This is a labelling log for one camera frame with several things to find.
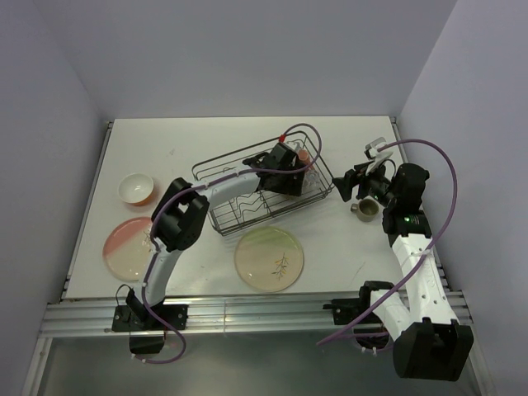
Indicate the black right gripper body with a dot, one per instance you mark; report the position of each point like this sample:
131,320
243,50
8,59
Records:
378,186

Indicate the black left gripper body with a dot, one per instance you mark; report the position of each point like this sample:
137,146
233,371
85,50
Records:
285,185

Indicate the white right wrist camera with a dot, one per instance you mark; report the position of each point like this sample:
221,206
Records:
377,153

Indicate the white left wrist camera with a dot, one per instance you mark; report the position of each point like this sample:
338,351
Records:
292,144

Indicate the pink and cream plate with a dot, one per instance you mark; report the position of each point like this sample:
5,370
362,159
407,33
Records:
127,249

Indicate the grey-green ceramic cup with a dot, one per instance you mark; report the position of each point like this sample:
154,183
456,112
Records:
366,210

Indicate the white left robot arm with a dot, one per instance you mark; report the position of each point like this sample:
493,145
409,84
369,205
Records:
180,216

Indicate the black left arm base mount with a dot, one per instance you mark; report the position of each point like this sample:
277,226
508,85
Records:
148,332

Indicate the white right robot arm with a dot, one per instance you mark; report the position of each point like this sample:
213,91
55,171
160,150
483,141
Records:
430,343

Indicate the orange and white bowl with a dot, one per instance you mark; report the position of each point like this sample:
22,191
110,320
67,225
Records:
136,189

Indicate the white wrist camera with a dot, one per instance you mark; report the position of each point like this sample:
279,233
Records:
377,153
292,144

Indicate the clear glass cup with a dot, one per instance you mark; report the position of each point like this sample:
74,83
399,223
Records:
311,179

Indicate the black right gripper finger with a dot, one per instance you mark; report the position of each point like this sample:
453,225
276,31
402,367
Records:
345,184
361,169

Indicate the dark wire dish rack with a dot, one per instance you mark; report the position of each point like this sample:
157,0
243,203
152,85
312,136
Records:
247,210

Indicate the green and cream plate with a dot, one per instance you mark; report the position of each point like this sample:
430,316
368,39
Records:
269,259

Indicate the aluminium frame rail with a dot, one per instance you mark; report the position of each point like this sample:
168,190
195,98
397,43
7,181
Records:
216,314

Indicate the pink ceramic mug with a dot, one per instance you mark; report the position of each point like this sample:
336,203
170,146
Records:
304,157

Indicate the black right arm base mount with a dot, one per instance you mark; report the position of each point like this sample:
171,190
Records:
346,310

